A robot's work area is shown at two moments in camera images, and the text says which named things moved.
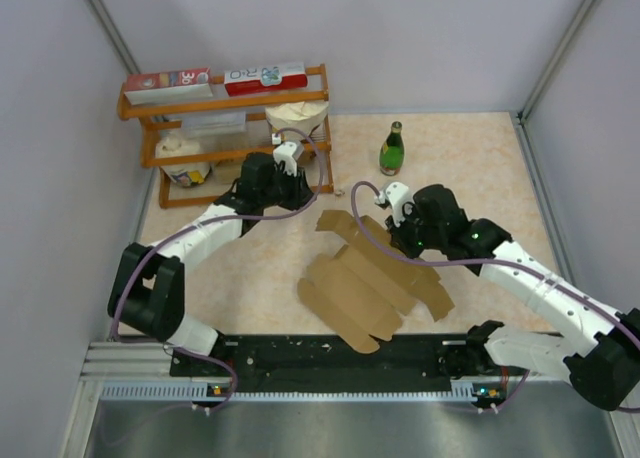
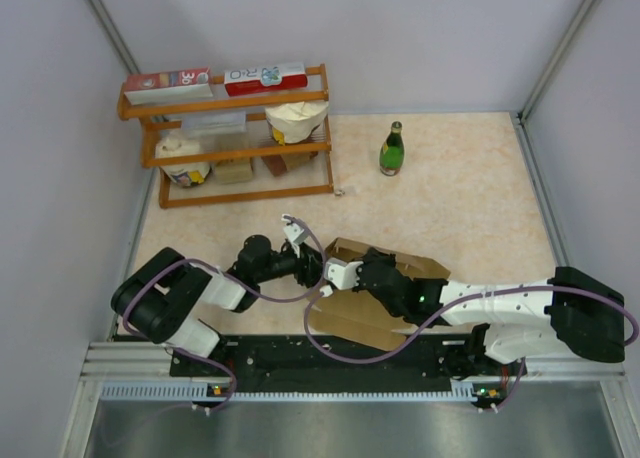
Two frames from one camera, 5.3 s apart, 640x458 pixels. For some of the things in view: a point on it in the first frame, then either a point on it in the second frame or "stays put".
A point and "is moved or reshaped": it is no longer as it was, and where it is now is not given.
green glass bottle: x=391 y=152 stays put
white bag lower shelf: x=191 y=174 stays put
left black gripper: x=301 y=193 → x=312 y=273
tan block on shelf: x=226 y=171 stays put
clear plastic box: x=213 y=124 stays put
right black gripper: x=398 y=237 → x=374 y=254
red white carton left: x=144 y=88 stays put
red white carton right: x=244 y=81 stays put
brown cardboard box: x=363 y=291 is moved or reshaped
